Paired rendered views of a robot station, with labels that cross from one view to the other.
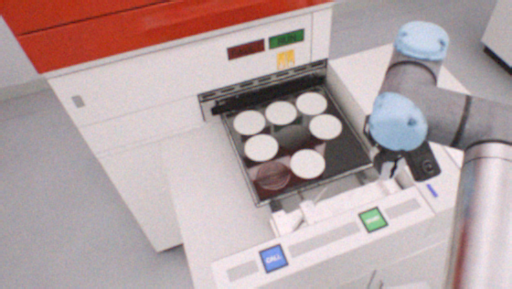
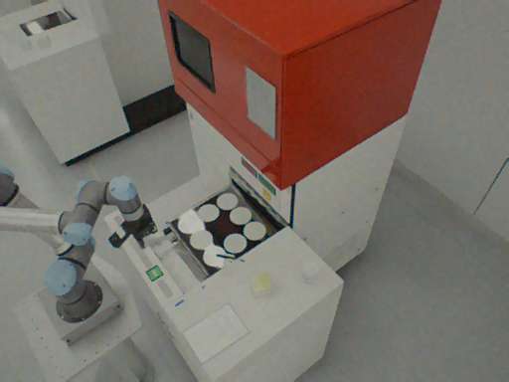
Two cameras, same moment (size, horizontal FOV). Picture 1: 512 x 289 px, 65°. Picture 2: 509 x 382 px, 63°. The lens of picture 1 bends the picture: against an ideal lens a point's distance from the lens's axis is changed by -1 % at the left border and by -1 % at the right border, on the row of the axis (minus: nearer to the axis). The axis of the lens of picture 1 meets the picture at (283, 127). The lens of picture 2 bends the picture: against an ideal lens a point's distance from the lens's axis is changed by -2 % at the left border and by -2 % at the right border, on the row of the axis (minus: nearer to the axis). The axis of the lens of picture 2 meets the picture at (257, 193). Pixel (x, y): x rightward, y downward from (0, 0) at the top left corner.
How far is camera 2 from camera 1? 1.44 m
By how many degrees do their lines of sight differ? 46
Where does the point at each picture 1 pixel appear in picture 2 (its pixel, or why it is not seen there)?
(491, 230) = (26, 211)
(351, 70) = (281, 242)
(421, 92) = (87, 188)
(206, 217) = (166, 207)
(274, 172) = (191, 224)
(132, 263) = not seen: hidden behind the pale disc
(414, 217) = (159, 295)
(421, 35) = (117, 182)
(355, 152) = (217, 264)
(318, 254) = (130, 251)
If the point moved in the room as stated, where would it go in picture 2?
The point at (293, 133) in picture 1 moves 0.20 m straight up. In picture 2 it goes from (225, 227) to (221, 199)
